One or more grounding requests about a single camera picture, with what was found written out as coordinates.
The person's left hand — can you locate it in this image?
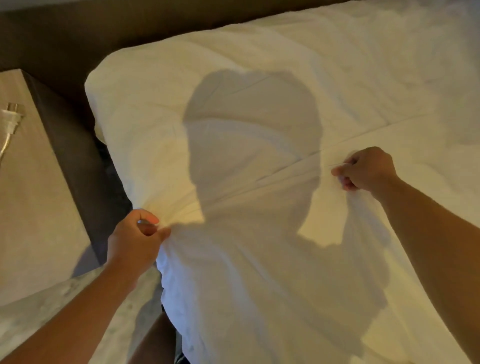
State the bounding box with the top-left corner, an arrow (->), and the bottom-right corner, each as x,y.
106,208 -> 172,279

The brown headboard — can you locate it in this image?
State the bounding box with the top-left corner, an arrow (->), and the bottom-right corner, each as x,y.
0,0 -> 351,124

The white power plug with cable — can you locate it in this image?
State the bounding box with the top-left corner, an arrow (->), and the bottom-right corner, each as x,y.
0,102 -> 26,163

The person's right forearm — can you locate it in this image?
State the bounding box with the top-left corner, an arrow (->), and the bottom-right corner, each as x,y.
371,174 -> 480,364

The wooden nightstand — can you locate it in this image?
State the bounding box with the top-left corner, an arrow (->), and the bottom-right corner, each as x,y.
0,68 -> 133,307

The person's left forearm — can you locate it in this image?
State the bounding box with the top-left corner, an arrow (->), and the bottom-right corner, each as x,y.
0,259 -> 160,364

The white pillow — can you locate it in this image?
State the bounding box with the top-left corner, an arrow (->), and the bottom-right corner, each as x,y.
84,0 -> 480,226

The person's right hand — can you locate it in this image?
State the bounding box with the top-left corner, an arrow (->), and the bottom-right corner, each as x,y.
331,146 -> 398,196

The white duvet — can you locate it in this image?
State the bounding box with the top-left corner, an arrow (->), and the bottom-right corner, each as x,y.
124,109 -> 480,364

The person's leg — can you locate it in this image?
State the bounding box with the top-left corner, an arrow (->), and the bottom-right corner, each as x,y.
128,310 -> 178,364

